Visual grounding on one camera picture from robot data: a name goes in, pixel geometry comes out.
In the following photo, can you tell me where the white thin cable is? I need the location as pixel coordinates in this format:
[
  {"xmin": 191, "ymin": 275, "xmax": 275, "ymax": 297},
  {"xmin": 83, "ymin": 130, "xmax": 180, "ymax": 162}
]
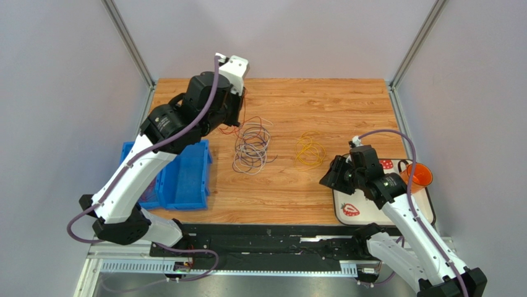
[{"xmin": 232, "ymin": 118, "xmax": 274, "ymax": 176}]

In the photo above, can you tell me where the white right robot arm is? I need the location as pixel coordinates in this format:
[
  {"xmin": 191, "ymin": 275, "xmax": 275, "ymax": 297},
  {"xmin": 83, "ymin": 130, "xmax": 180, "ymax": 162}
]
[{"xmin": 319, "ymin": 145, "xmax": 487, "ymax": 296}]

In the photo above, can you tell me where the yellow thin cable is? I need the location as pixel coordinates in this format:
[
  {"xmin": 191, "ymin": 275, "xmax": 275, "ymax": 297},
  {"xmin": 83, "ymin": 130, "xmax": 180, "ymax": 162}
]
[{"xmin": 294, "ymin": 131, "xmax": 327, "ymax": 168}]

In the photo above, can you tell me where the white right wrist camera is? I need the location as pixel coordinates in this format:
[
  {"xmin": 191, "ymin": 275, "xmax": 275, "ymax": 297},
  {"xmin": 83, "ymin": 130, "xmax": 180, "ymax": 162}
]
[{"xmin": 348, "ymin": 136, "xmax": 363, "ymax": 149}]

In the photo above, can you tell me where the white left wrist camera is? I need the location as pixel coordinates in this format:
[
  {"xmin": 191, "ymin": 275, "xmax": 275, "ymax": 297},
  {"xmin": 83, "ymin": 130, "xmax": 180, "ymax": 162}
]
[{"xmin": 215, "ymin": 53, "xmax": 250, "ymax": 96}]

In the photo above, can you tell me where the aluminium frame post right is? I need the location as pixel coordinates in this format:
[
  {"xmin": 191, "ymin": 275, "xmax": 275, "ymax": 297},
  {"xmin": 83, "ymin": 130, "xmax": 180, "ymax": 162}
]
[{"xmin": 389, "ymin": 0, "xmax": 449, "ymax": 90}]

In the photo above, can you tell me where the blue plastic bin right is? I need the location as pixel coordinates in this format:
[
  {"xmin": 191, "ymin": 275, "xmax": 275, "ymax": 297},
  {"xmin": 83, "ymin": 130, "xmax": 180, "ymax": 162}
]
[{"xmin": 155, "ymin": 140, "xmax": 213, "ymax": 211}]

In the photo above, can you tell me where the orange plastic cup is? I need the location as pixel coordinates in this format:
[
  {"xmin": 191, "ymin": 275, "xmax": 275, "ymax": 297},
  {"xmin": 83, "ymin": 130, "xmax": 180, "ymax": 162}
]
[{"xmin": 397, "ymin": 160, "xmax": 433, "ymax": 194}]

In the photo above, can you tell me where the aluminium frame post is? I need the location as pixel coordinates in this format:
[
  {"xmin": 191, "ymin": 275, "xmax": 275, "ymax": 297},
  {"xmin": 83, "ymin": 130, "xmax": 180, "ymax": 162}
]
[
  {"xmin": 101, "ymin": 0, "xmax": 156, "ymax": 90},
  {"xmin": 389, "ymin": 0, "xmax": 449, "ymax": 90}
]

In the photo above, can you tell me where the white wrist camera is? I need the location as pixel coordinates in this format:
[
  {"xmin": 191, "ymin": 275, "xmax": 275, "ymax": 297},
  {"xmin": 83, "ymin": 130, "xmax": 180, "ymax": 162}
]
[
  {"xmin": 348, "ymin": 136, "xmax": 363, "ymax": 149},
  {"xmin": 215, "ymin": 53, "xmax": 250, "ymax": 96}
]

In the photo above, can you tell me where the blue plastic bin left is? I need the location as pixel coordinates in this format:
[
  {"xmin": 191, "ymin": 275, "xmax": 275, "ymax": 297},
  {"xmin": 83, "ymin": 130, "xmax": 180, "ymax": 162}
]
[{"xmin": 119, "ymin": 141, "xmax": 161, "ymax": 210}]

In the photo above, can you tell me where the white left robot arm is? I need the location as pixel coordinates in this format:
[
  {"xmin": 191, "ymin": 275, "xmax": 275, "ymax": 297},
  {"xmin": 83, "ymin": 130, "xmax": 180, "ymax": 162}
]
[{"xmin": 79, "ymin": 71, "xmax": 246, "ymax": 247}]

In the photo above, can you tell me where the strawberry print tray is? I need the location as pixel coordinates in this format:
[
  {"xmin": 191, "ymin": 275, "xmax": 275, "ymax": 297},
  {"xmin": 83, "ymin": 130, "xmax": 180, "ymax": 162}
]
[{"xmin": 332, "ymin": 158, "xmax": 435, "ymax": 227}]

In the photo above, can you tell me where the aluminium frame post left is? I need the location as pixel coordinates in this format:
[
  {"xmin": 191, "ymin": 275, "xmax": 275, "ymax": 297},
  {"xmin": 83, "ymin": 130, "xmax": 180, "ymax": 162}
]
[{"xmin": 101, "ymin": 0, "xmax": 156, "ymax": 90}]

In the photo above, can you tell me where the slotted white cable duct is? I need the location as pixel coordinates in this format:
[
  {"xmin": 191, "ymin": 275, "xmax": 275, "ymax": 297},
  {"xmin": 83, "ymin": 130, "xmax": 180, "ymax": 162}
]
[{"xmin": 100, "ymin": 258, "xmax": 358, "ymax": 278}]

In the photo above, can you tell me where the blue plastic bin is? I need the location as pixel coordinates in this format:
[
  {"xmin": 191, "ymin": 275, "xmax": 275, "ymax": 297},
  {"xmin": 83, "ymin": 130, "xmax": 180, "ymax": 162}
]
[
  {"xmin": 119, "ymin": 141, "xmax": 161, "ymax": 210},
  {"xmin": 155, "ymin": 140, "xmax": 213, "ymax": 211}
]

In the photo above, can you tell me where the pink thin cable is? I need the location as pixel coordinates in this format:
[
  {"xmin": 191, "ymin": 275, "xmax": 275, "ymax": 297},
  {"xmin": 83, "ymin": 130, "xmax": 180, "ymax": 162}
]
[{"xmin": 142, "ymin": 181, "xmax": 160, "ymax": 202}]

